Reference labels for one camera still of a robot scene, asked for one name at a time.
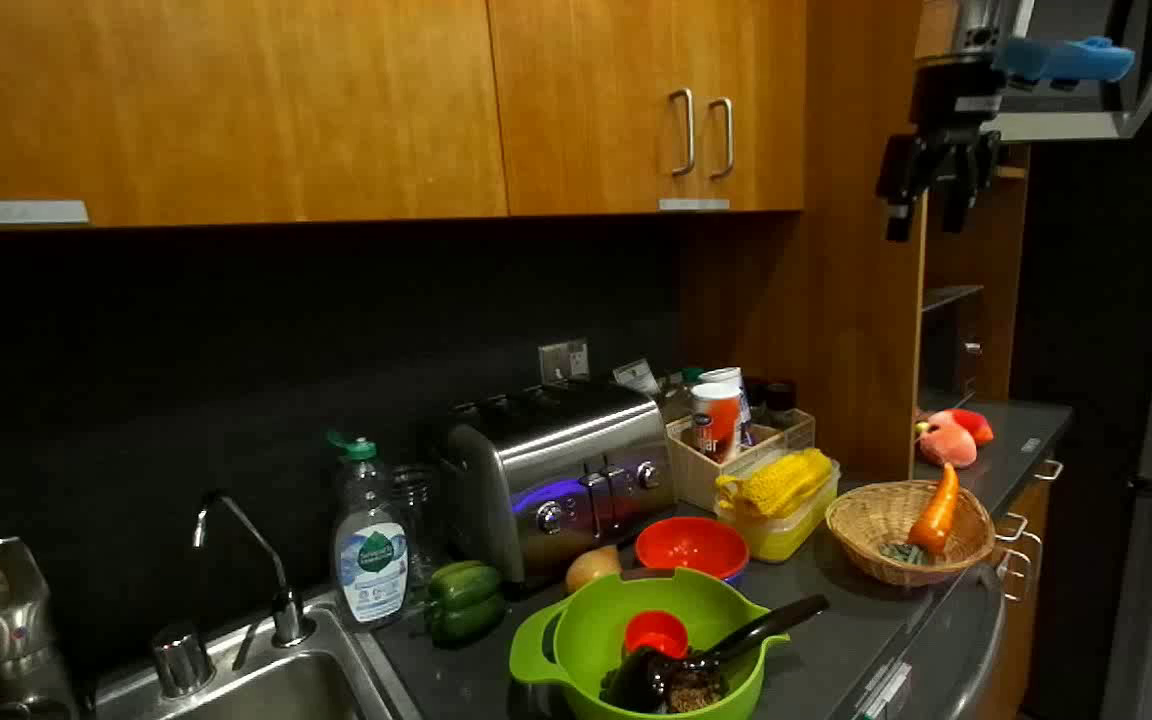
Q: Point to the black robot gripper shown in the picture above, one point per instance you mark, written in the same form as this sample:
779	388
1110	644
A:
955	97

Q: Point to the robot arm with blue cover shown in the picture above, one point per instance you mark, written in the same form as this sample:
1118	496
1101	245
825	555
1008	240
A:
968	29

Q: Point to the pink and red plush toy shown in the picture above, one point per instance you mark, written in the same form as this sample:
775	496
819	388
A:
955	438

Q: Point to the white cup with red label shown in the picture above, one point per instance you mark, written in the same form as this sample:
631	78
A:
718	413

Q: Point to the woven wicker basket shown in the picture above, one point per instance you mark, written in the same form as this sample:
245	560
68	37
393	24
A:
874	535

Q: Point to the wooden condiment box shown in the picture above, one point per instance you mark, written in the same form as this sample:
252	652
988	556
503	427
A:
692	475

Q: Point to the yellow cloth on container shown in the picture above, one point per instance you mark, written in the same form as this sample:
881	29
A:
781	503

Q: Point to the red plastic bowl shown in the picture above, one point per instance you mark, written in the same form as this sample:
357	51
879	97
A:
691	542

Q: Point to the silver four-slot toaster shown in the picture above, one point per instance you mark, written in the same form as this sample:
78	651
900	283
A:
542	475

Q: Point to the yellow onion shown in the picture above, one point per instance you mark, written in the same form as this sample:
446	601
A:
592	564

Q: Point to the red small cup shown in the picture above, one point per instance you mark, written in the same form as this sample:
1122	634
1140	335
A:
656	634

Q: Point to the green mixing bowl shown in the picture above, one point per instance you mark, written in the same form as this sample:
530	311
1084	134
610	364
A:
579	640

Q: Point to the black ladle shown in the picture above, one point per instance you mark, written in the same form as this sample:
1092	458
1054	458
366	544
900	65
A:
655	681

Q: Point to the clear glass jar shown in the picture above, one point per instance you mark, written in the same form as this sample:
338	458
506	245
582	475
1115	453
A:
417	506

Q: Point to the green bell pepper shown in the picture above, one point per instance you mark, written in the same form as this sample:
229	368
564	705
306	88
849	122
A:
465	597

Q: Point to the clear dish soap bottle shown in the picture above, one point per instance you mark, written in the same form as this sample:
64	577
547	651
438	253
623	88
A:
369	548

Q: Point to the stainless steel sink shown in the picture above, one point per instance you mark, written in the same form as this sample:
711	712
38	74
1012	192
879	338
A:
240	673

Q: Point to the chrome sink faucet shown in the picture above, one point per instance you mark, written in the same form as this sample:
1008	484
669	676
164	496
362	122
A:
229	542

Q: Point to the right cabinet door handle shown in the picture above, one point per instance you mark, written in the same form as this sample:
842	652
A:
723	108

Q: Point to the cabinet door handle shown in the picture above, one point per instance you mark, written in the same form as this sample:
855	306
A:
687	127
723	108

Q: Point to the left cabinet door handle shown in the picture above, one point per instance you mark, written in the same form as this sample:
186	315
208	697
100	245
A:
687	127

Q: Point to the drawer handle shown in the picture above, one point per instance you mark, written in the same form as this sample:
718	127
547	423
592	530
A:
1019	530

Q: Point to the wall power outlet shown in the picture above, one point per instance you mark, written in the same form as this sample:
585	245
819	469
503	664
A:
560	363

